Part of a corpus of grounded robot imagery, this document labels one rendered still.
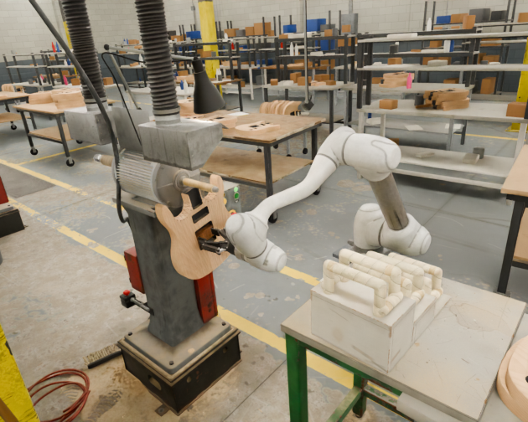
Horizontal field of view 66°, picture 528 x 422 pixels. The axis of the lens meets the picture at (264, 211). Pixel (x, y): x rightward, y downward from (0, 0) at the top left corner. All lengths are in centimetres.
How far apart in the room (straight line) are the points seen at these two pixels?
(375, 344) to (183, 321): 136
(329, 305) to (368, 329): 13
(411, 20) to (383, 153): 1150
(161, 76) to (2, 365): 103
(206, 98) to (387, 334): 107
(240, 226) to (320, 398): 133
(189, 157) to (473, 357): 111
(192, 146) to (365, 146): 65
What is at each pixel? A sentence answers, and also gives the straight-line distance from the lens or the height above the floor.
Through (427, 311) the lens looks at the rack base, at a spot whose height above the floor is 101.
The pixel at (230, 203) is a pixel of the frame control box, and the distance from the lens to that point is 209.
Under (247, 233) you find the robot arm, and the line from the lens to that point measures 138.
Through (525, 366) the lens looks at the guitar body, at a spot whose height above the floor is 99.
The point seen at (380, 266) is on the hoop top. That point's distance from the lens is 122.
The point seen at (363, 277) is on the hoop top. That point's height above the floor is 121.
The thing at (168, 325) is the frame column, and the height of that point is 43.
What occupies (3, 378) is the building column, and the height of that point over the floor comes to 105.
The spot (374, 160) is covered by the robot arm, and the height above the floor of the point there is 137.
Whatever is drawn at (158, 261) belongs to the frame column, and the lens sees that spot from 211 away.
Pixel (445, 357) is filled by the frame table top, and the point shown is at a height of 93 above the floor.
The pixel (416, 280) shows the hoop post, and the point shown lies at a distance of 138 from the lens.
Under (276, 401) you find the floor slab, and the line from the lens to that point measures 244.
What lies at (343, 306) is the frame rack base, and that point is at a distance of 123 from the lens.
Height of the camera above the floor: 184
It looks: 24 degrees down
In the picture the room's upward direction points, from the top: 4 degrees counter-clockwise
